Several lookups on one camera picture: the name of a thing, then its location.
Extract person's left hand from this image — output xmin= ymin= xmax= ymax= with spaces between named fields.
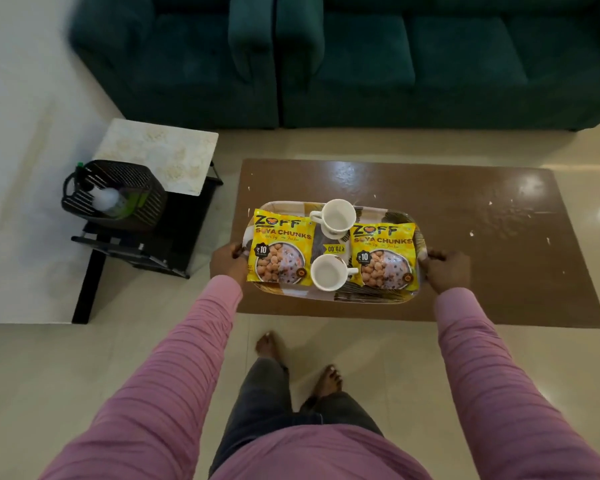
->
xmin=209 ymin=243 xmax=251 ymax=285

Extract person's right hand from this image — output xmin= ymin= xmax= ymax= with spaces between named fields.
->
xmin=419 ymin=249 xmax=473 ymax=295

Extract patterned serving tray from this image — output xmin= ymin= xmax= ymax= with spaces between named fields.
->
xmin=233 ymin=200 xmax=429 ymax=304

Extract person's left forearm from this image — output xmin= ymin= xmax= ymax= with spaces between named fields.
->
xmin=39 ymin=275 xmax=244 ymax=480

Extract person's right forearm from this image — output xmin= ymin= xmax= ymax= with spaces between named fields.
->
xmin=433 ymin=287 xmax=600 ymax=480

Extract yellow snack packet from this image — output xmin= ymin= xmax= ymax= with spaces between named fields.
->
xmin=246 ymin=209 xmax=316 ymax=287
xmin=350 ymin=223 xmax=419 ymax=291

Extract white cup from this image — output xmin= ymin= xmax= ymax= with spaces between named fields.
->
xmin=310 ymin=254 xmax=359 ymax=292
xmin=309 ymin=199 xmax=357 ymax=240

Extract black side table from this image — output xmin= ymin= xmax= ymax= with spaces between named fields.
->
xmin=71 ymin=162 xmax=224 ymax=325

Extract cream embossed table mat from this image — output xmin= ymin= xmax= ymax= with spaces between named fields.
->
xmin=93 ymin=118 xmax=220 ymax=197

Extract black mesh basket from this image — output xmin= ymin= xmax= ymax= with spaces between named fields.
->
xmin=61 ymin=160 xmax=168 ymax=232

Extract person's legs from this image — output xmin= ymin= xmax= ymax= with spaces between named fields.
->
xmin=209 ymin=332 xmax=384 ymax=478

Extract green bottle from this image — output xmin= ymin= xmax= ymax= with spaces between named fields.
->
xmin=74 ymin=163 xmax=95 ymax=192

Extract dark green sofa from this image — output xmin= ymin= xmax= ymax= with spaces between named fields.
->
xmin=69 ymin=0 xmax=280 ymax=130
xmin=275 ymin=0 xmax=600 ymax=132

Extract person's pink shirt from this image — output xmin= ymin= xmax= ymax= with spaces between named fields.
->
xmin=209 ymin=425 xmax=433 ymax=480

